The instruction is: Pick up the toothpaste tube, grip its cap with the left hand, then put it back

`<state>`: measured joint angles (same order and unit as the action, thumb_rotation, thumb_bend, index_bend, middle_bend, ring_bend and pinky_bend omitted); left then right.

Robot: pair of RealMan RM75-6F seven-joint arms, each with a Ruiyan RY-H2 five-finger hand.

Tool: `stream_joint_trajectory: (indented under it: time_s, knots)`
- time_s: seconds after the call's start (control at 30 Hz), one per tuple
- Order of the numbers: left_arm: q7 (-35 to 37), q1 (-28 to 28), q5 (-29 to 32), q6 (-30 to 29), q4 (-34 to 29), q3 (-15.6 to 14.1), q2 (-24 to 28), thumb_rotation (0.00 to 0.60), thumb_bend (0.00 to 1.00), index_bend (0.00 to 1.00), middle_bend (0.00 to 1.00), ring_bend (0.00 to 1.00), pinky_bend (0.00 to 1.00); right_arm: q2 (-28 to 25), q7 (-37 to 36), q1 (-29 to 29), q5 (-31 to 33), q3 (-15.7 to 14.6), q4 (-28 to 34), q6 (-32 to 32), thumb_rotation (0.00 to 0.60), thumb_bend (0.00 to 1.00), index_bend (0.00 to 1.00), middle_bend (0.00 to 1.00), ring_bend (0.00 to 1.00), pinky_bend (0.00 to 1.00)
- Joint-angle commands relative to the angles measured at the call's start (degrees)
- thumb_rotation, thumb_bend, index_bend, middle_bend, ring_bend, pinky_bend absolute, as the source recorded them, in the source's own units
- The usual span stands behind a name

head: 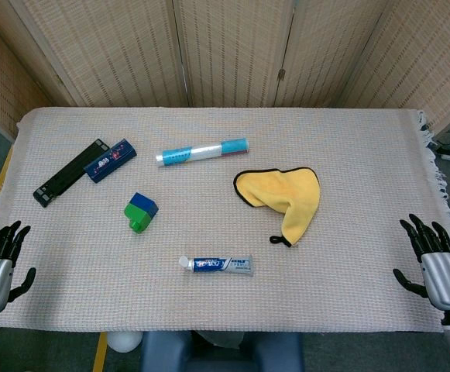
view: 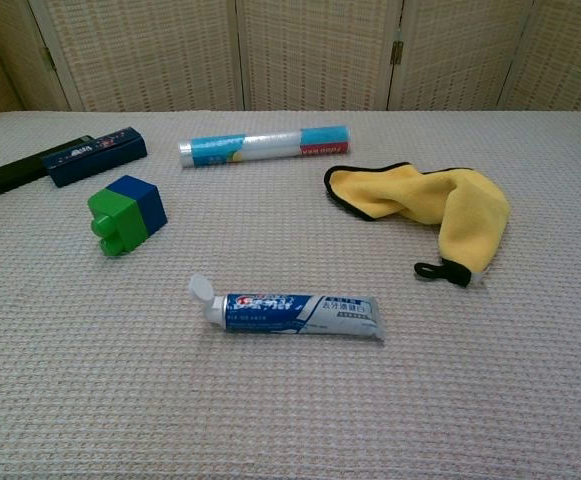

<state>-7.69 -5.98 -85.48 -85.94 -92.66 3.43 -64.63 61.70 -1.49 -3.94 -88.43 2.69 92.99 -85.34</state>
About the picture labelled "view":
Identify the blue white toothpaste tube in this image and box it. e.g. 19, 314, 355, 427
188, 273, 386, 344

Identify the dark blue rectangular box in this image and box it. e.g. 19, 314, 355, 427
41, 125, 149, 189

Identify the blue building block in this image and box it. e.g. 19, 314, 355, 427
105, 174, 169, 237

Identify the green building block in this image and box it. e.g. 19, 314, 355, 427
87, 184, 149, 257

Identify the yellow microfiber cloth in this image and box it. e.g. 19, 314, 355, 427
322, 160, 512, 289

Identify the woven folding screen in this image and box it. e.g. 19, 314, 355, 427
0, 0, 581, 126

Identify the long black bar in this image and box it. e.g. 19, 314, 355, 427
0, 134, 94, 205

